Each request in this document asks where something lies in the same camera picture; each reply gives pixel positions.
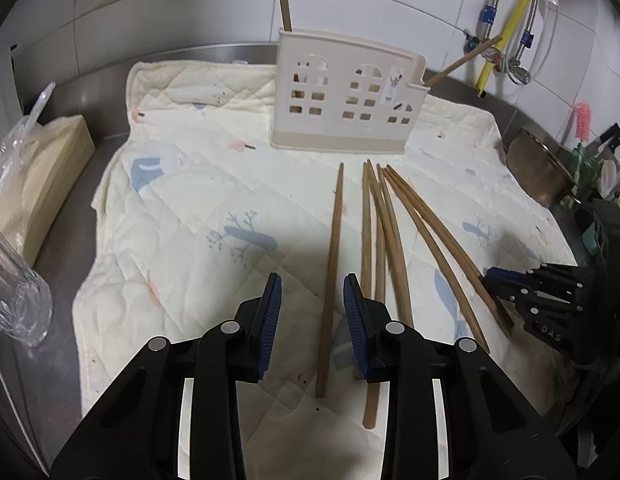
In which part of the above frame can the black handled knife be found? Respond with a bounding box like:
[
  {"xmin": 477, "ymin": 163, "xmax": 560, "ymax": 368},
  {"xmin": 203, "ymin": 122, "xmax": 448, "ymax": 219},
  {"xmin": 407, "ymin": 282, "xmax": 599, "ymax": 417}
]
[{"xmin": 589, "ymin": 123, "xmax": 620, "ymax": 158}]

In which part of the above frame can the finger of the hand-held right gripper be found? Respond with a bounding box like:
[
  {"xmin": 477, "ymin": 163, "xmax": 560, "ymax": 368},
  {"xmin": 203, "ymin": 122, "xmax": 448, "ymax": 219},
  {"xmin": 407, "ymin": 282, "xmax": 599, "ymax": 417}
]
[
  {"xmin": 485, "ymin": 261, "xmax": 594, "ymax": 297},
  {"xmin": 482, "ymin": 280, "xmax": 592, "ymax": 350}
]

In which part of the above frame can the wrapped tissue pack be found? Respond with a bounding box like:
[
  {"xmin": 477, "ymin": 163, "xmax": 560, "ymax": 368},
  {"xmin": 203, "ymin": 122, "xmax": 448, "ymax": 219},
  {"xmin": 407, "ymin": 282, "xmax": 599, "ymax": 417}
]
[{"xmin": 0, "ymin": 82, "xmax": 97, "ymax": 270}]

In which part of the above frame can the yellow gas hose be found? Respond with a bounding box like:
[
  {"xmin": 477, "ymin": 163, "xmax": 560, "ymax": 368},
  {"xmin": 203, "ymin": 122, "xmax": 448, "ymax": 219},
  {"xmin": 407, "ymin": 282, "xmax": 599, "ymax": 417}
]
[{"xmin": 477, "ymin": 0, "xmax": 554, "ymax": 98}]

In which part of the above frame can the beige plastic chopstick holder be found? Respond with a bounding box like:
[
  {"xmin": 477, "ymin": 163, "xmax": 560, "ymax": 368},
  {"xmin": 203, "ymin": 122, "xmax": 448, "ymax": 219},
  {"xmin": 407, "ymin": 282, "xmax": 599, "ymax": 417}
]
[{"xmin": 268, "ymin": 27, "xmax": 429, "ymax": 154}]

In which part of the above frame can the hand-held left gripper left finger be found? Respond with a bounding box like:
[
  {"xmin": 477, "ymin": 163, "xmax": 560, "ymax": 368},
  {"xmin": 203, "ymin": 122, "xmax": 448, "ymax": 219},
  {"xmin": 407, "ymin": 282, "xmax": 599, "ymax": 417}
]
[{"xmin": 50, "ymin": 272, "xmax": 283, "ymax": 480}]

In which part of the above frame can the green glass jar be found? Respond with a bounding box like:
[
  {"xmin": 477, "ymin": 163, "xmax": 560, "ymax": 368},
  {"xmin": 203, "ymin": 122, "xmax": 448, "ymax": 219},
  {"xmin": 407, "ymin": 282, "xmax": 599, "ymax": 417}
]
[{"xmin": 569, "ymin": 144, "xmax": 602, "ymax": 198}]

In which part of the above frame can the white appliance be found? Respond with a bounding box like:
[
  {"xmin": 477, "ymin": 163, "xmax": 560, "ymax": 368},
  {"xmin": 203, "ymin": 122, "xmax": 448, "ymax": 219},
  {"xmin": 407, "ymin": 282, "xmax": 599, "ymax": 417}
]
[{"xmin": 0, "ymin": 40, "xmax": 27, "ymax": 128}]

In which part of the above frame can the metal pot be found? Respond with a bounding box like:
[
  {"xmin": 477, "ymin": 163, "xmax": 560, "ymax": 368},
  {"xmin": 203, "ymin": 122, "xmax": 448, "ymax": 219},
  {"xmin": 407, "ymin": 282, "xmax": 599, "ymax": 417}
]
[{"xmin": 506, "ymin": 127, "xmax": 582, "ymax": 207}]

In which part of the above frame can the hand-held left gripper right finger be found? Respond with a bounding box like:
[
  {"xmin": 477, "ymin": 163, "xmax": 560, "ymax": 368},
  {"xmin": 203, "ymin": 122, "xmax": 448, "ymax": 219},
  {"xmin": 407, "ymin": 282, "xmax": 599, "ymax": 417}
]
[{"xmin": 342, "ymin": 272, "xmax": 578, "ymax": 480}]

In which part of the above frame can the cream quilted printed mat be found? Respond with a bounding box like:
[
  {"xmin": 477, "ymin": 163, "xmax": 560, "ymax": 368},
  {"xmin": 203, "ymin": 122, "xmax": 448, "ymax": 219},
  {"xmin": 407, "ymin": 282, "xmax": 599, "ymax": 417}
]
[{"xmin": 74, "ymin": 59, "xmax": 577, "ymax": 480}]

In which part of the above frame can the pink bottle brush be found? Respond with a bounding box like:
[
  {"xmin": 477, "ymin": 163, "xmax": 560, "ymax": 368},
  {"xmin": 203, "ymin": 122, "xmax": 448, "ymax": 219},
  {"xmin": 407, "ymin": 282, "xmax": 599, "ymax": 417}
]
[{"xmin": 571, "ymin": 101, "xmax": 592, "ymax": 147}]

